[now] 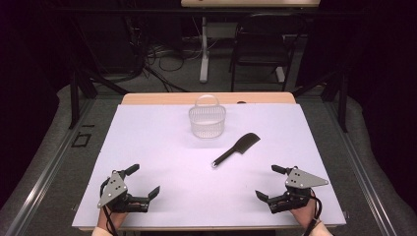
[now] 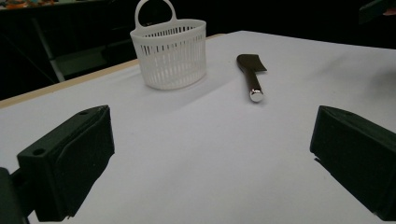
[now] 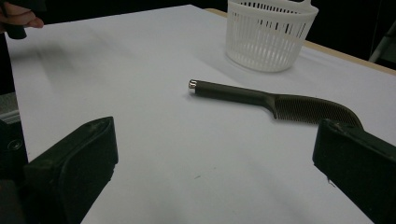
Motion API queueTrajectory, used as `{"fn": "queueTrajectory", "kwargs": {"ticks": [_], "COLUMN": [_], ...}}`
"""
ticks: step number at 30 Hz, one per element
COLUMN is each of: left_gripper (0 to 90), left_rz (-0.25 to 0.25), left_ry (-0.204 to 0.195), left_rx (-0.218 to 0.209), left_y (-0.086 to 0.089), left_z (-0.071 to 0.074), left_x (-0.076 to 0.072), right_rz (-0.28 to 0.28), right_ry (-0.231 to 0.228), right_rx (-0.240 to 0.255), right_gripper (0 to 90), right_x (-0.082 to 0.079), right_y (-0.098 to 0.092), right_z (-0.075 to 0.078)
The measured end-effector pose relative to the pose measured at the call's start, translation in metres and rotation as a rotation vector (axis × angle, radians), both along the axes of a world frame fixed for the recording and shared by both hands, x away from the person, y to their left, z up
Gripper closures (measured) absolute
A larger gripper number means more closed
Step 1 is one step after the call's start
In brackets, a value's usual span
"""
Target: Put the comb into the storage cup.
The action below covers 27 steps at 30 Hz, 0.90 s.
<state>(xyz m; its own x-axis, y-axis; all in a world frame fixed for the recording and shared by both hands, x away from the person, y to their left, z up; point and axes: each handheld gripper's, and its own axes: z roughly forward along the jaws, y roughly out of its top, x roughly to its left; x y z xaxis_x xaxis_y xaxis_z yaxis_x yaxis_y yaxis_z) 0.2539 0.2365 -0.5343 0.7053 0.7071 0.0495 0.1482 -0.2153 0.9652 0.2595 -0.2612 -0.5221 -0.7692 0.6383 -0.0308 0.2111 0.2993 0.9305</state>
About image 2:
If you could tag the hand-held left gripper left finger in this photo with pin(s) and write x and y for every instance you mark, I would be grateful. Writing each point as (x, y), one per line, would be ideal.
(68, 168)

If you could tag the colourful clutter on dark shelf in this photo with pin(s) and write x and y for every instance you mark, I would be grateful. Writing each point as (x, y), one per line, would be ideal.
(25, 3)

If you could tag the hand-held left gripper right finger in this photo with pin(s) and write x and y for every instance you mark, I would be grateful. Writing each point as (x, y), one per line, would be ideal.
(358, 155)

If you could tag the white table cover sheet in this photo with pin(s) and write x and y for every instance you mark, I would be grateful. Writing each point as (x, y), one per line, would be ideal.
(202, 149)

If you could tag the white plastic slotted basket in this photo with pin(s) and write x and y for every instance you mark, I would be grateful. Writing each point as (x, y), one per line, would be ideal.
(174, 62)

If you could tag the grey metal stand leg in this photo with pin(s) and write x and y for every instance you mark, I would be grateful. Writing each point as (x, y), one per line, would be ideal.
(49, 56)

